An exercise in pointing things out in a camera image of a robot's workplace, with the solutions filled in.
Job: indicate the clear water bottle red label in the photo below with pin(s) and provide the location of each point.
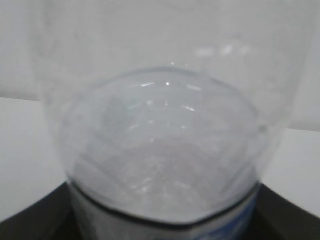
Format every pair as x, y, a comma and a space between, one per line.
166, 113

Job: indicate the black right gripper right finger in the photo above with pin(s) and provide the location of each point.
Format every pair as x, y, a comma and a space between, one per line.
276, 218

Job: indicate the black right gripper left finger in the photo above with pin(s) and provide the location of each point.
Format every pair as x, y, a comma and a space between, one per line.
50, 218

